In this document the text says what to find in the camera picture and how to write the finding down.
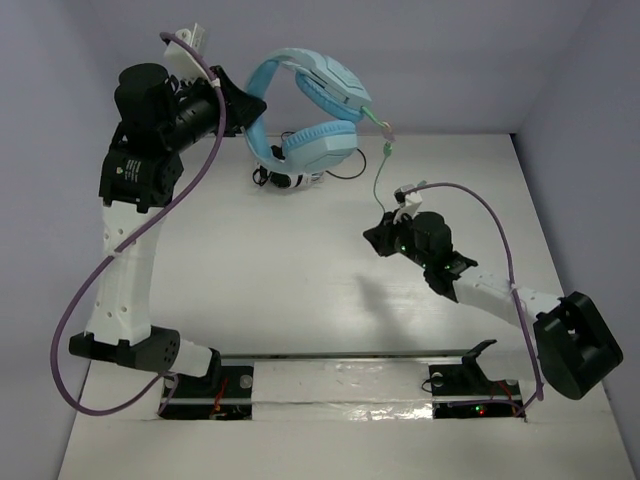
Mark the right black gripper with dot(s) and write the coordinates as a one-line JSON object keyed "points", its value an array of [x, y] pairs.
{"points": [[381, 236]]}

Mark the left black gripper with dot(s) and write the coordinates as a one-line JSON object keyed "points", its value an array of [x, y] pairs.
{"points": [[228, 98]]}

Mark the light blue headphones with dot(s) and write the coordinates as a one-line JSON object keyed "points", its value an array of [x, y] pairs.
{"points": [[326, 100]]}

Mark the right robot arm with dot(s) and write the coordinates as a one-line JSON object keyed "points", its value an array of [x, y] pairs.
{"points": [[569, 343]]}

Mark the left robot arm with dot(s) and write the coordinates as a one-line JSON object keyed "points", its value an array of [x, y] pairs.
{"points": [[160, 118]]}

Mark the black white headphones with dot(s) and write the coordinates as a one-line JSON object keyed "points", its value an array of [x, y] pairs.
{"points": [[262, 176]]}

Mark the silver taped base cover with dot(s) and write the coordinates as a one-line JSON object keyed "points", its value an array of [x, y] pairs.
{"points": [[341, 390]]}

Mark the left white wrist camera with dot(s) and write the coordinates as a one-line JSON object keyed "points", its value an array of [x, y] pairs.
{"points": [[181, 48]]}

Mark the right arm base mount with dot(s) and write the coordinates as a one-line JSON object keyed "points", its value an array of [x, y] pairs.
{"points": [[463, 391]]}

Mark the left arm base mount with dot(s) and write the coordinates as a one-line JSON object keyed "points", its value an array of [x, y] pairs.
{"points": [[228, 400]]}

